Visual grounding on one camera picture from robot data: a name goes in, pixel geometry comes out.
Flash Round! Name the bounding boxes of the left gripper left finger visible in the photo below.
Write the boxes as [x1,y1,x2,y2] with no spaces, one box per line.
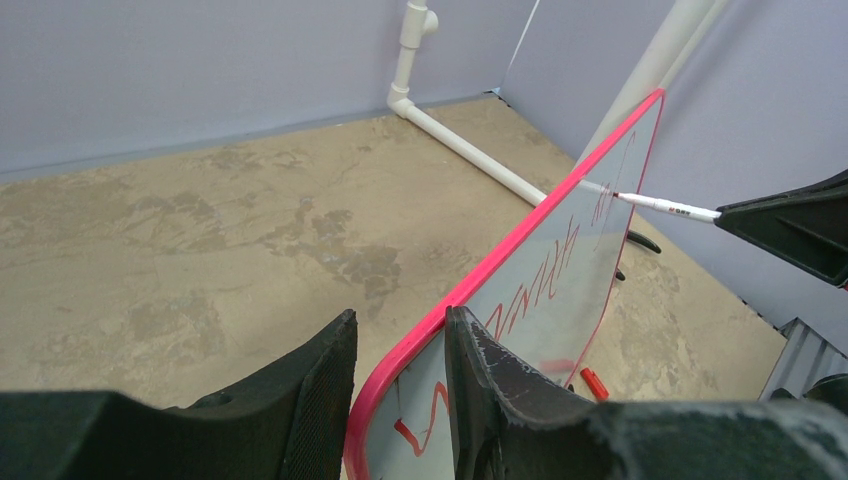
[1,310,358,479]

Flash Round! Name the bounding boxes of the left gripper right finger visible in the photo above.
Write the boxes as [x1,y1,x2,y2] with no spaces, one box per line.
[444,307,847,479]

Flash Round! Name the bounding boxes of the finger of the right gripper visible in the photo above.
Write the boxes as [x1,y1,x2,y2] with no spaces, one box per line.
[715,188,847,287]
[718,170,847,212]

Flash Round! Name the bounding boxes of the red marker cap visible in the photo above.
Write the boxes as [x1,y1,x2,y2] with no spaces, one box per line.
[580,367,609,402]

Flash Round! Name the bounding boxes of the pink framed whiteboard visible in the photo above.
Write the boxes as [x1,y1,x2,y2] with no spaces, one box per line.
[344,89,665,479]

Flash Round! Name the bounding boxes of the white red marker pen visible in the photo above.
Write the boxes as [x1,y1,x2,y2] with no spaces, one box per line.
[613,192,721,223]

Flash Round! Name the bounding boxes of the black handled pliers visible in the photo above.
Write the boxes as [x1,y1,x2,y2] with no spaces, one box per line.
[612,229,663,283]

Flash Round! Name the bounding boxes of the white pvc pipe frame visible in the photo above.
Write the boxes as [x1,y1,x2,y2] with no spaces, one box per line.
[386,1,727,205]

